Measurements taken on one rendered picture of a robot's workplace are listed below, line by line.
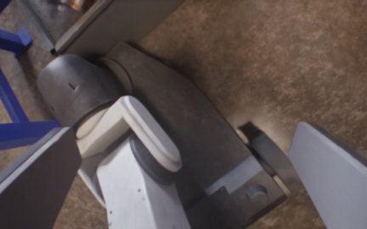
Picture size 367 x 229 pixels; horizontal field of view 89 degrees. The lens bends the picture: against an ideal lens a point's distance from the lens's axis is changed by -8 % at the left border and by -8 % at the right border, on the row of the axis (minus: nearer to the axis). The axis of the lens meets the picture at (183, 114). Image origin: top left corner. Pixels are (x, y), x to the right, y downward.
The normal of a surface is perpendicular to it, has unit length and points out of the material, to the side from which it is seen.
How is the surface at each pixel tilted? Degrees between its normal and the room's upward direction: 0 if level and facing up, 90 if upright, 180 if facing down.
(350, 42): 0
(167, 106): 0
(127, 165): 28
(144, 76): 0
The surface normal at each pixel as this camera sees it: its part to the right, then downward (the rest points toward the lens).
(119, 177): -0.46, -0.34
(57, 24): -0.18, 0.03
